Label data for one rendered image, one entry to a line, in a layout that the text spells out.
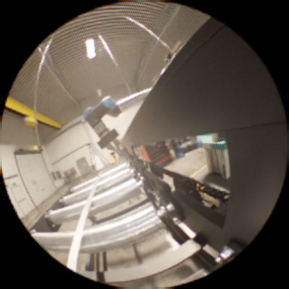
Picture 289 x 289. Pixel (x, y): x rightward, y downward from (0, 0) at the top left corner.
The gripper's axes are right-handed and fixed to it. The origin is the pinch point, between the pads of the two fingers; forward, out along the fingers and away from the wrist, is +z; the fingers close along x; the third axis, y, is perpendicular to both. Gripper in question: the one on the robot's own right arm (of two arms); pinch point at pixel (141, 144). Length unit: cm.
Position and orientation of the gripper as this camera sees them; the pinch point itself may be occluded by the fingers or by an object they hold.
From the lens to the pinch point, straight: 61.5
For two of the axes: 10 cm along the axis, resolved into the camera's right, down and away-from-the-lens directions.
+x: 2.6, -0.7, -9.6
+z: -9.5, 1.8, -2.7
